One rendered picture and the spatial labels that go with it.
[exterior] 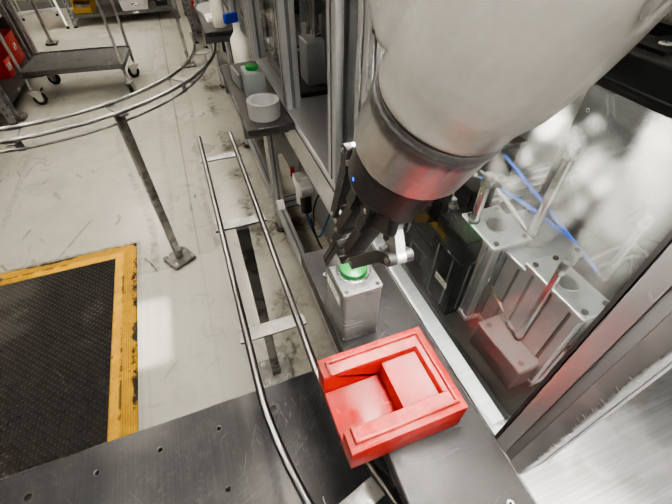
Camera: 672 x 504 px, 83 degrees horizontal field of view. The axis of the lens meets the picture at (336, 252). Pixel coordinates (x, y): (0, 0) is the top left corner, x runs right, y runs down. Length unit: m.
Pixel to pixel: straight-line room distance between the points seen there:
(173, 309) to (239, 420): 1.16
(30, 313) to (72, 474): 1.40
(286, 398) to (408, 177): 0.64
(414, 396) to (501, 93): 0.42
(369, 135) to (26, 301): 2.13
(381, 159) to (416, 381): 0.36
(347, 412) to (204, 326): 1.32
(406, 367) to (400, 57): 0.43
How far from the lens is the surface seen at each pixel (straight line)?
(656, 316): 0.34
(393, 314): 0.64
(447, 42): 0.18
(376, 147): 0.24
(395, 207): 0.28
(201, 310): 1.86
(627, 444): 0.66
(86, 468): 0.89
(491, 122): 0.20
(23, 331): 2.16
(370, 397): 0.56
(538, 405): 0.47
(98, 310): 2.05
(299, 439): 0.79
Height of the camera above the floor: 1.43
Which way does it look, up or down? 46 degrees down
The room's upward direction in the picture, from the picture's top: straight up
